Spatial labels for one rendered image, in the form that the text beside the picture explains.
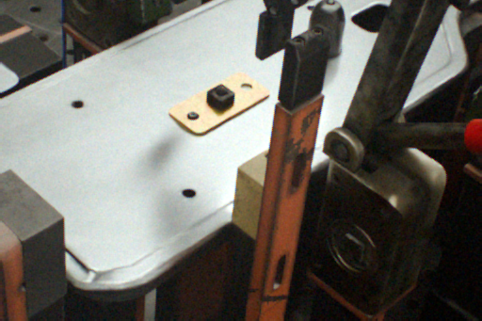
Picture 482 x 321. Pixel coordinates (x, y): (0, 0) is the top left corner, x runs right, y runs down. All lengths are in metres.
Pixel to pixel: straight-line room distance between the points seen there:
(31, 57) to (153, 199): 0.22
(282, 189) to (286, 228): 0.04
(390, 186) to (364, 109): 0.06
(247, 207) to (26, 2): 0.84
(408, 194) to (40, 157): 0.27
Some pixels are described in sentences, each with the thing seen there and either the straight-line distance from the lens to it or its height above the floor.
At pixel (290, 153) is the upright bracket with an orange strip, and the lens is 0.61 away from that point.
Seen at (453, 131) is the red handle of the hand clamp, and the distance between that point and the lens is 0.66.
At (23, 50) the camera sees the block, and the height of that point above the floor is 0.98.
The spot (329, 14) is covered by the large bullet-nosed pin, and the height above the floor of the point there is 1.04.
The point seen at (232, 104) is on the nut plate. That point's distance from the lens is 0.82.
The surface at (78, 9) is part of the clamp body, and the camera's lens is 1.00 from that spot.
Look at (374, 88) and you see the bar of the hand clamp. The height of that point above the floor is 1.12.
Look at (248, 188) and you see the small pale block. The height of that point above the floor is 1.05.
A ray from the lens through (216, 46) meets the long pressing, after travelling 0.89.
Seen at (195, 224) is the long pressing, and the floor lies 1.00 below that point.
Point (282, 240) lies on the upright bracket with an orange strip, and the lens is 0.66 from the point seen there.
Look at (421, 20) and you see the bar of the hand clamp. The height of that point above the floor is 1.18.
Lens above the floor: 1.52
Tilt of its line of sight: 41 degrees down
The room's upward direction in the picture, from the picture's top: 7 degrees clockwise
